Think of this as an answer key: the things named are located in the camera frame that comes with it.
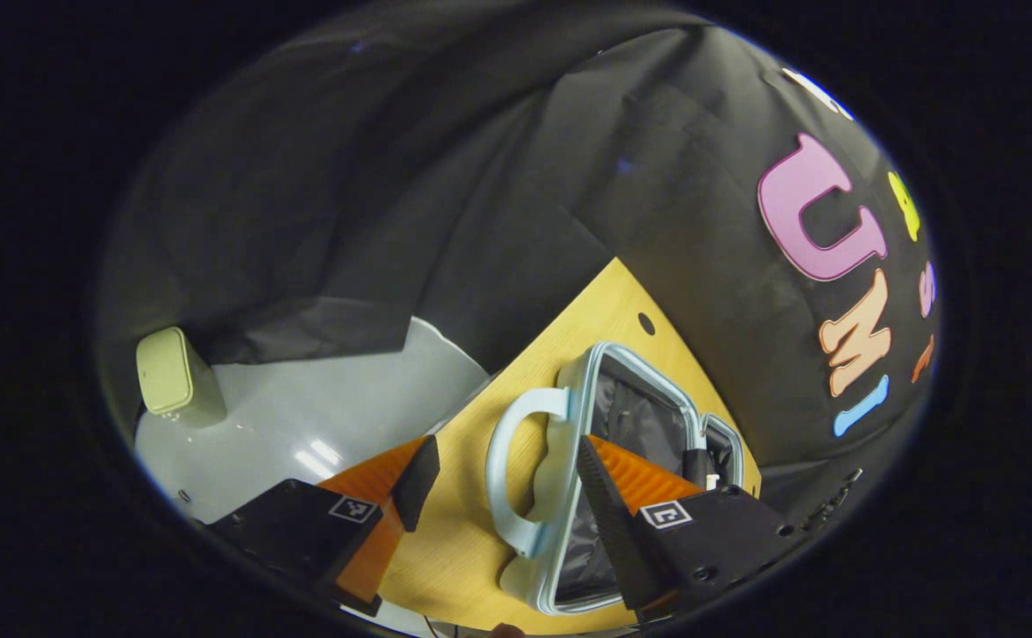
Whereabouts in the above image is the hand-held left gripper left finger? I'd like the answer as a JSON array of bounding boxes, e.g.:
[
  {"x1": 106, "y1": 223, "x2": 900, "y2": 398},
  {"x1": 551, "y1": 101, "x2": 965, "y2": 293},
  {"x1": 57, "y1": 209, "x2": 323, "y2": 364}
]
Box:
[{"x1": 206, "y1": 434, "x2": 442, "y2": 619}]

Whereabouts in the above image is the black backdrop cloth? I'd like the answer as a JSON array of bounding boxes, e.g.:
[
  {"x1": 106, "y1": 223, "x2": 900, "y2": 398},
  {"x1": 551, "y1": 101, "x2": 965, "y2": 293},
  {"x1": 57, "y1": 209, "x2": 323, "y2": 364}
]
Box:
[{"x1": 95, "y1": 4, "x2": 942, "y2": 497}]

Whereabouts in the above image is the light blue suitcase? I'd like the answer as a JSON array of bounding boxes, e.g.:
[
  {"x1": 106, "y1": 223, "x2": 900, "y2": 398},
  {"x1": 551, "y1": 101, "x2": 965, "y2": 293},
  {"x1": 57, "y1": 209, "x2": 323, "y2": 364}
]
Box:
[{"x1": 485, "y1": 341, "x2": 745, "y2": 617}]

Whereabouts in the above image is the pale green box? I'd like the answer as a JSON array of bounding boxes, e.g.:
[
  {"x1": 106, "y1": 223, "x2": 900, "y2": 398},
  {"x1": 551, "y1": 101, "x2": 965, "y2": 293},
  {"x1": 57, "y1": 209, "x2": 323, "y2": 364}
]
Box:
[{"x1": 136, "y1": 326, "x2": 228, "y2": 428}]

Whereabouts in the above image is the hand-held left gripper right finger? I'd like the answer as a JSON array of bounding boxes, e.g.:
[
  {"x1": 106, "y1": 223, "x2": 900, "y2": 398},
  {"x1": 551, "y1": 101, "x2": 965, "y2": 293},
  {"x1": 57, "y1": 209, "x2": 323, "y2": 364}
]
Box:
[{"x1": 575, "y1": 434, "x2": 809, "y2": 624}]

